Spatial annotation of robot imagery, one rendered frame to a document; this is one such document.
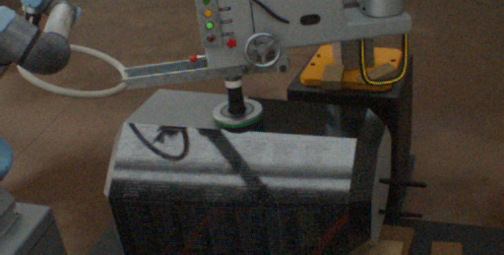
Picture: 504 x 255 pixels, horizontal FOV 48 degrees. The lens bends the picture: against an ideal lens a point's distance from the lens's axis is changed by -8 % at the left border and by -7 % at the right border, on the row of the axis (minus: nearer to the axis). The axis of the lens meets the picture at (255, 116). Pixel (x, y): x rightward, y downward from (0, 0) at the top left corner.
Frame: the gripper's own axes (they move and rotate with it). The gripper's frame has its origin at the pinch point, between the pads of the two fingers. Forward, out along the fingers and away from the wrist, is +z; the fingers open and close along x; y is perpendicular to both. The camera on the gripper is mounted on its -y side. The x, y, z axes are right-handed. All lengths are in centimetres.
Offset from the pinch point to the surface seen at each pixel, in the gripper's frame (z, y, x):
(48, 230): 53, 44, 3
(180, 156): 33, 31, 67
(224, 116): 11, 36, 79
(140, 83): 3.0, 19.2, 45.2
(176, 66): -3, 16, 63
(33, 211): 49, 37, -2
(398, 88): -7, 46, 178
